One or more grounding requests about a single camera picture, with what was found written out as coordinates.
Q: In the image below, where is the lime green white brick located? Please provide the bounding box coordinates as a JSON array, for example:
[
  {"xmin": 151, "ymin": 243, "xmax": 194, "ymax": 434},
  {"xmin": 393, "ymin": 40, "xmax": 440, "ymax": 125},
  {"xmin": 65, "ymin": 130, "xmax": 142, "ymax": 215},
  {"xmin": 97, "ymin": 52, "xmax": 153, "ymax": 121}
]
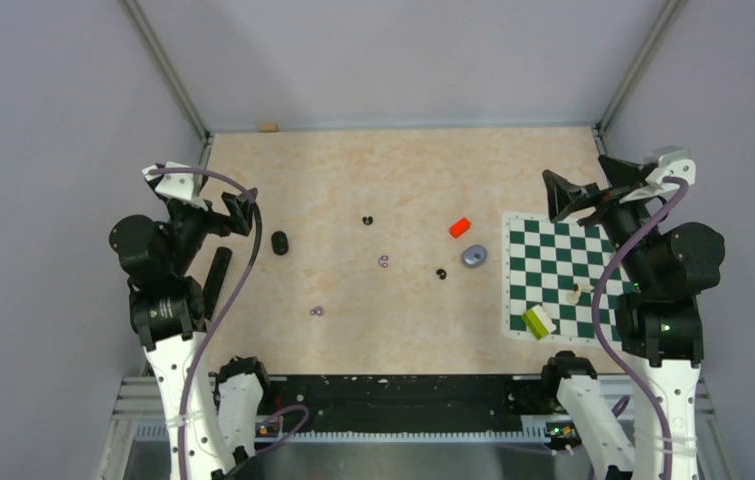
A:
[{"xmin": 521, "ymin": 304, "xmax": 557, "ymax": 340}]

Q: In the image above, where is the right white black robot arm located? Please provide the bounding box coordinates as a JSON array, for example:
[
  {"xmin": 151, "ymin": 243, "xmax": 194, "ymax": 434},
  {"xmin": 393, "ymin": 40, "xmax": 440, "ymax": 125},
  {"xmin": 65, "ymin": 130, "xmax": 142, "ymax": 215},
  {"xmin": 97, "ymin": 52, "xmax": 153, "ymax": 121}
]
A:
[{"xmin": 539, "ymin": 147, "xmax": 725, "ymax": 479}]

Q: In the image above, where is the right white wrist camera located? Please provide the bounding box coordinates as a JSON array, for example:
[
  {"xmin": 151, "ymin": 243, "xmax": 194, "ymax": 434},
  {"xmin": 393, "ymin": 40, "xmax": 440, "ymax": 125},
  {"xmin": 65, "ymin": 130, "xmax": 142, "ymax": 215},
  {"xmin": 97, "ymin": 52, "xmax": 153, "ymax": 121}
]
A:
[{"xmin": 620, "ymin": 146, "xmax": 697, "ymax": 203}]

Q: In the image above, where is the small wooden block at wall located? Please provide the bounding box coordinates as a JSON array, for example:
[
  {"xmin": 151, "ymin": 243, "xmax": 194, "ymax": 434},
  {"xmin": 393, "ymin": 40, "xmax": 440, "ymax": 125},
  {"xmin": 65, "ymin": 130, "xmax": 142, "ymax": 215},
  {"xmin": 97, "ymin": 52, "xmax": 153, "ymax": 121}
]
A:
[{"xmin": 257, "ymin": 123, "xmax": 280, "ymax": 133}]

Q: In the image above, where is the black earbud charging case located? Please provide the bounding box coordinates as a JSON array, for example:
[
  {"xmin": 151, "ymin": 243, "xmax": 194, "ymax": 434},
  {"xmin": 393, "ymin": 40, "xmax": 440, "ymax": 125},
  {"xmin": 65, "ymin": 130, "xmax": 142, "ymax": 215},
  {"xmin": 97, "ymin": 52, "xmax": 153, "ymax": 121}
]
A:
[{"xmin": 271, "ymin": 231, "xmax": 290, "ymax": 256}]

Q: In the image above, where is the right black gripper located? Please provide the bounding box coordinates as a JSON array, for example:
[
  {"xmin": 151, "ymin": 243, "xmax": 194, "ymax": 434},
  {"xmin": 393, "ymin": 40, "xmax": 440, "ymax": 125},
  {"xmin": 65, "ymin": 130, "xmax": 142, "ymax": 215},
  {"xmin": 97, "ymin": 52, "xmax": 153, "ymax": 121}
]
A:
[{"xmin": 543, "ymin": 153, "xmax": 658, "ymax": 288}]

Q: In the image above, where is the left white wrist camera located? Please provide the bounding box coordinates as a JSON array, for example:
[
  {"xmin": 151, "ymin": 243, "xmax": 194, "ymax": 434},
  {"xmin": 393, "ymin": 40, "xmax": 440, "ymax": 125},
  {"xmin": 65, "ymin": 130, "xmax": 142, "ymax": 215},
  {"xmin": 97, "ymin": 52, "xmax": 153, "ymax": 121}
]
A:
[{"xmin": 142, "ymin": 162, "xmax": 210, "ymax": 211}]

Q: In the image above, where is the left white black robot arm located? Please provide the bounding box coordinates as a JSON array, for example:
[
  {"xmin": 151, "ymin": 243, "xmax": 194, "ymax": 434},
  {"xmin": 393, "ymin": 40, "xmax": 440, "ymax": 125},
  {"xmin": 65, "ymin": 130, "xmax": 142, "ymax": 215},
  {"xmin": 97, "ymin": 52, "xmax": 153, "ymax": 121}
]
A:
[{"xmin": 109, "ymin": 188, "xmax": 274, "ymax": 479}]

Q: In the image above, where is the red block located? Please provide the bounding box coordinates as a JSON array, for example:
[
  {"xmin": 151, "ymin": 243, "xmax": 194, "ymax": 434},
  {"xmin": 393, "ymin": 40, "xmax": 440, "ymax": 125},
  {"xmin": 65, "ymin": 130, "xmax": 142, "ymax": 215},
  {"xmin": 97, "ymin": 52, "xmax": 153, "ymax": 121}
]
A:
[{"xmin": 448, "ymin": 217, "xmax": 472, "ymax": 239}]

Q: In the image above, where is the cream chess piece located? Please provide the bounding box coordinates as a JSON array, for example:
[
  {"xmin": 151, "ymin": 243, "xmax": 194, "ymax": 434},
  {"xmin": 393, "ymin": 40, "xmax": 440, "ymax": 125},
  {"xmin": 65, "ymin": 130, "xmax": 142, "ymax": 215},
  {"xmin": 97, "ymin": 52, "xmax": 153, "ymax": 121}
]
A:
[{"xmin": 566, "ymin": 283, "xmax": 594, "ymax": 305}]

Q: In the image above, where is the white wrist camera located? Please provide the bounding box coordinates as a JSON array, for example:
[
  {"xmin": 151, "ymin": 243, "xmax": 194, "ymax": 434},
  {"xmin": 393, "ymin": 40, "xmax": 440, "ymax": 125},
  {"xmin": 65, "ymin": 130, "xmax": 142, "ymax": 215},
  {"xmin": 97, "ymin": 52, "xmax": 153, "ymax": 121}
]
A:
[
  {"xmin": 620, "ymin": 146, "xmax": 697, "ymax": 203},
  {"xmin": 142, "ymin": 162, "xmax": 210, "ymax": 211}
]

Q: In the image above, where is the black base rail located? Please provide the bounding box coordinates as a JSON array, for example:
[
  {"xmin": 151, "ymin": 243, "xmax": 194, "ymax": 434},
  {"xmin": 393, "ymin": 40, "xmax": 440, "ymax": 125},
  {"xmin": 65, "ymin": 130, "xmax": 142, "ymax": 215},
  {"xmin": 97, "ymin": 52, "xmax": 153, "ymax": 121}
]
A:
[{"xmin": 259, "ymin": 374, "xmax": 562, "ymax": 434}]

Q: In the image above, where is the green white chessboard mat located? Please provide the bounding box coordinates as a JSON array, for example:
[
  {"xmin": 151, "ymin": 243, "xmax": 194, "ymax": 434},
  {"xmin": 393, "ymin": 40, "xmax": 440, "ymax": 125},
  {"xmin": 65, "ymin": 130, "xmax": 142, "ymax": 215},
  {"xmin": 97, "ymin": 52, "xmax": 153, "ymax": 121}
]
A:
[{"xmin": 500, "ymin": 212, "xmax": 614, "ymax": 347}]

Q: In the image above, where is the purple grey earbud charging case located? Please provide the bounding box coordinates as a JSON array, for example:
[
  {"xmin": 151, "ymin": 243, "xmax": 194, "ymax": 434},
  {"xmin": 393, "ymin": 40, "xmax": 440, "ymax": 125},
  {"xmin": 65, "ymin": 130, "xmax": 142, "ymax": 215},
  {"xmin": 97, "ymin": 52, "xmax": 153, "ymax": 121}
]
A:
[{"xmin": 460, "ymin": 244, "xmax": 488, "ymax": 268}]

